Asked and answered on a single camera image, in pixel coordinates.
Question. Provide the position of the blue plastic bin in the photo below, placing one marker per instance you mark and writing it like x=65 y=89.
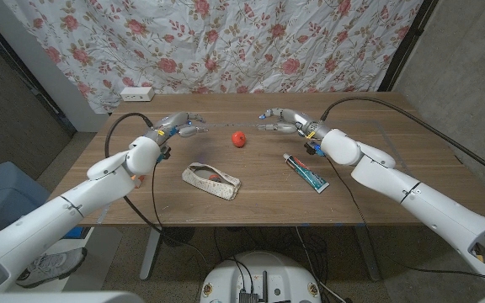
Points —
x=6 y=193

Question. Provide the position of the metal table leg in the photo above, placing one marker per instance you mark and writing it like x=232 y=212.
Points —
x=368 y=252
x=152 y=256

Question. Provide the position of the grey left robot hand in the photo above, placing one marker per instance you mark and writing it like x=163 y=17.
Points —
x=168 y=124

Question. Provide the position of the black backdrop frame pole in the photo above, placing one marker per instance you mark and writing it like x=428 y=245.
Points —
x=23 y=71
x=406 y=42

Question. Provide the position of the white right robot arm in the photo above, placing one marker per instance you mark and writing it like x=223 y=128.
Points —
x=427 y=202

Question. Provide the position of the grey sneaker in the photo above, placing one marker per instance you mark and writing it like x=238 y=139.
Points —
x=53 y=267

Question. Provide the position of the white teal toothpaste tube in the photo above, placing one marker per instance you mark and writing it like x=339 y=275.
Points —
x=307 y=174

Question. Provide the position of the floral curtain backdrop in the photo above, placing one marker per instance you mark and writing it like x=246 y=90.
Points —
x=225 y=42

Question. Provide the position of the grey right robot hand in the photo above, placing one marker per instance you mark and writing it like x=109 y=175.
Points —
x=299 y=120

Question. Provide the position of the white power strip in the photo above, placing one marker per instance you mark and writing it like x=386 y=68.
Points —
x=137 y=94

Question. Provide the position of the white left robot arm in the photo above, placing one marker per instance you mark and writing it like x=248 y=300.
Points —
x=65 y=210

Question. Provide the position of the cream dotted pen bag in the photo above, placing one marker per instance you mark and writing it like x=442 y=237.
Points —
x=221 y=189

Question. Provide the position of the red toy tomato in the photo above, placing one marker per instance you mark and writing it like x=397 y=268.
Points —
x=238 y=139

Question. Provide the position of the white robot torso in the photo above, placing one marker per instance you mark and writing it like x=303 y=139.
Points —
x=263 y=269

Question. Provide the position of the black round floor object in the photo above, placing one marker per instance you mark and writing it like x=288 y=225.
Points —
x=181 y=236

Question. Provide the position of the red toy strawberry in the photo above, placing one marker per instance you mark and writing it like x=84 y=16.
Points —
x=214 y=178

